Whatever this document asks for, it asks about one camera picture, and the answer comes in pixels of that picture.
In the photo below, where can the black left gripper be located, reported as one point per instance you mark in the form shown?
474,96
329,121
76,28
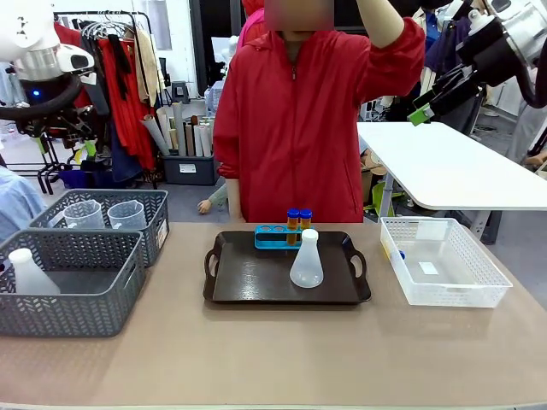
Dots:
47,96

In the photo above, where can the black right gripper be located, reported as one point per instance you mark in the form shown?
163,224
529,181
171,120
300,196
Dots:
491,53

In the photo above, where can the amber test tube blue cap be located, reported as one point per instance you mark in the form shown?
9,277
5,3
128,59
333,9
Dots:
306,221
292,224
402,255

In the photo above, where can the translucent conical flask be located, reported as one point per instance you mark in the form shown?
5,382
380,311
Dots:
30,277
306,269

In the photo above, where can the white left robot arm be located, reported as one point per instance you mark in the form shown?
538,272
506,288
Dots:
25,25

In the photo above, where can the person's left forearm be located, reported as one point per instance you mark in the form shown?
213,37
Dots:
380,25

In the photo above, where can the person's right hand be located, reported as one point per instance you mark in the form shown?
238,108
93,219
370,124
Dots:
234,200

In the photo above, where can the navy trousers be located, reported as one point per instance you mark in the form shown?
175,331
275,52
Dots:
124,162

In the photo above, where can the dark gray jacket on hanger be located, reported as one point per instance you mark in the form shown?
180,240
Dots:
97,94

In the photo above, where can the red dress on hanger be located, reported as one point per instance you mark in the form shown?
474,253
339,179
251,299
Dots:
128,128

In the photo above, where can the clear measuring cup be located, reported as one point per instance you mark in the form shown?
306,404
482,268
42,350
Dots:
83,215
127,215

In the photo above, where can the white table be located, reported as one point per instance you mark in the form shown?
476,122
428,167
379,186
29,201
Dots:
448,171

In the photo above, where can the light blue shirt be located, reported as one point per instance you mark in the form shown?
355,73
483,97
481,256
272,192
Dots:
17,205

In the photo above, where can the cardboard box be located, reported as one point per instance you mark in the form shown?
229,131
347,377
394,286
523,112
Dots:
372,164

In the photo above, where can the tilted gray paper roll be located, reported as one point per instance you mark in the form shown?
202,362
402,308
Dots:
156,134

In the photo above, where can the black scarf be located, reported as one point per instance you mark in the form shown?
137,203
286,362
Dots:
121,64

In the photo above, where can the cream paper roll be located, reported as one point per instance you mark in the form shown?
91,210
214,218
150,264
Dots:
164,124

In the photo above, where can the red jacket on hanger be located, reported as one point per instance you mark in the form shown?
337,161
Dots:
68,36

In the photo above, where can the lime green chair part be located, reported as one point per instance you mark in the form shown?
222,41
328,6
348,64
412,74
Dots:
378,196

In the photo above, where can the tall gray paper roll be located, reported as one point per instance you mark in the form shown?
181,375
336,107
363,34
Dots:
179,128

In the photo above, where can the beige garment on hanger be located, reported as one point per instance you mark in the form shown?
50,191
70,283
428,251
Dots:
147,64

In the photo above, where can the gray plastic basket with label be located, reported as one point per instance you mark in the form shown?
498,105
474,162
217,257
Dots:
154,222

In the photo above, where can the brown paper roll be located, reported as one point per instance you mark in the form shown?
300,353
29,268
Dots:
189,141

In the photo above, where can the gray plastic stool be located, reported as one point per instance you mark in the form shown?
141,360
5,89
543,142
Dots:
180,91

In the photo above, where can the dark gray storage box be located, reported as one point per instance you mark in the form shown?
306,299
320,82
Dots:
192,171

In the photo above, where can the white paper label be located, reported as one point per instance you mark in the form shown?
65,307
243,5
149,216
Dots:
428,267
431,230

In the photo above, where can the white paper roll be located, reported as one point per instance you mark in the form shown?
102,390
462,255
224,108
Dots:
198,141
207,138

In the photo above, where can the black clothes rack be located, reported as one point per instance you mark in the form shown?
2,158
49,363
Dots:
107,13

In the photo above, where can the person in red jacket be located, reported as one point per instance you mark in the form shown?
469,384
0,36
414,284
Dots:
290,149

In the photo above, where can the mannequin arm green sleeve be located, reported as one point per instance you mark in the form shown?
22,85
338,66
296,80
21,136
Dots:
213,198

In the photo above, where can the large gray plastic basket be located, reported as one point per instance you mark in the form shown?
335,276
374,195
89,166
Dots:
64,312

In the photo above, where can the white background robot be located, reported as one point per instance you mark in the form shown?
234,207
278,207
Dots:
233,45

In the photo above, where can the white plastic basket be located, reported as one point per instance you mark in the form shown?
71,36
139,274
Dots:
448,294

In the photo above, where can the pink garment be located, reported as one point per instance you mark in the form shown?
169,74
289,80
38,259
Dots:
252,25

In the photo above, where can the blue test tube rack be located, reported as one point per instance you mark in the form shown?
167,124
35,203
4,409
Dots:
269,242

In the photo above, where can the dark brown serving tray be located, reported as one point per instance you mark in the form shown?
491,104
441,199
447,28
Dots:
256,277

